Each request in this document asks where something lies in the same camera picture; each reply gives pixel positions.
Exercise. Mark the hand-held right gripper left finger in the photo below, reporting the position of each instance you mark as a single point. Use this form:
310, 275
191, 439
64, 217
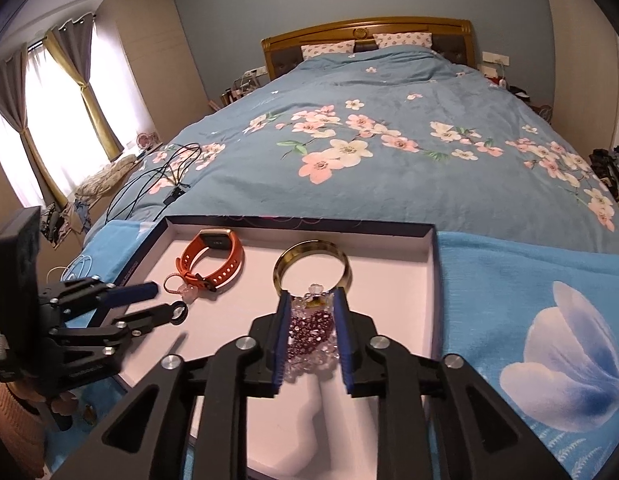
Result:
282, 345

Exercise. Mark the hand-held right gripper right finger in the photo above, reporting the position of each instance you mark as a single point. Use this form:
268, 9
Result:
342, 347

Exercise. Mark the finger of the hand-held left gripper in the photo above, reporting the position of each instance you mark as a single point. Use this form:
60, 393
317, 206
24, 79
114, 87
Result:
139, 291
159, 316

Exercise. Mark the dark blue shallow box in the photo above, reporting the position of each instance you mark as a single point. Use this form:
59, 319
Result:
389, 285

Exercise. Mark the amber bangle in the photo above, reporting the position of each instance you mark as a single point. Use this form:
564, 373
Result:
279, 265

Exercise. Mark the orange smart band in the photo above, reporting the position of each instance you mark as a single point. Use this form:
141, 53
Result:
234, 255

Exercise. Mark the person's left forearm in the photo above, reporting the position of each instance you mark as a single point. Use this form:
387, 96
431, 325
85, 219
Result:
14, 425

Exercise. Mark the person's left hand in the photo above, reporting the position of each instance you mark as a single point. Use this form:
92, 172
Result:
65, 402

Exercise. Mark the cluttered mixed clothes heap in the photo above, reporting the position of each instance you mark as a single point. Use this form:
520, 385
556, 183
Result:
64, 222

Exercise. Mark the black charger adapter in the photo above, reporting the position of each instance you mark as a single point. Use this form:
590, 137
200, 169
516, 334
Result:
174, 195

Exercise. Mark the light clothes on windowsill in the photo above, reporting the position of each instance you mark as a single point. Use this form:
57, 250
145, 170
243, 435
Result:
104, 177

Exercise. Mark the small pink fan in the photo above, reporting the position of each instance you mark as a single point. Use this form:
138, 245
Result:
147, 141

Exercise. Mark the sheer white curtain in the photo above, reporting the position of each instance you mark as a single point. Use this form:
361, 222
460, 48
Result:
54, 125

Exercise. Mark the group of cosmetic bottles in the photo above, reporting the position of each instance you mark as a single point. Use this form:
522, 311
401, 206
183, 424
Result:
239, 89

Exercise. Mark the yellow and grey curtain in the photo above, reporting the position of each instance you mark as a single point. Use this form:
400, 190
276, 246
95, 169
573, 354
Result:
79, 60

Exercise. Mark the wooden bed with floral duvet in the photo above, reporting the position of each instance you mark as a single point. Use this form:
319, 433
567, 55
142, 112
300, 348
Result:
389, 110

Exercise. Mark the dotted white pillow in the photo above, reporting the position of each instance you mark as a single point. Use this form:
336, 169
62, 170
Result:
402, 40
327, 49

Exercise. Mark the black bedside box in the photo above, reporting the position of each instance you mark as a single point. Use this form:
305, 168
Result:
520, 94

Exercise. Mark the red and white bedside item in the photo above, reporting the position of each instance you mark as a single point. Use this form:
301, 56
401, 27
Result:
499, 80

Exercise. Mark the wooden bed headboard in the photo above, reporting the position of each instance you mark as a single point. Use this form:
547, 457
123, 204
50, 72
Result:
314, 30

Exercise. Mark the pile of dark clothes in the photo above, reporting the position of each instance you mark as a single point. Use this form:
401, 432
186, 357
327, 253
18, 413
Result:
609, 170

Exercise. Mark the beige wardrobe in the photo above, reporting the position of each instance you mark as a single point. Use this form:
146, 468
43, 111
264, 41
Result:
574, 35

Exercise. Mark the white wall socket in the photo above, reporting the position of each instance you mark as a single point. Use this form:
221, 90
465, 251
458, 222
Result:
255, 71
495, 58

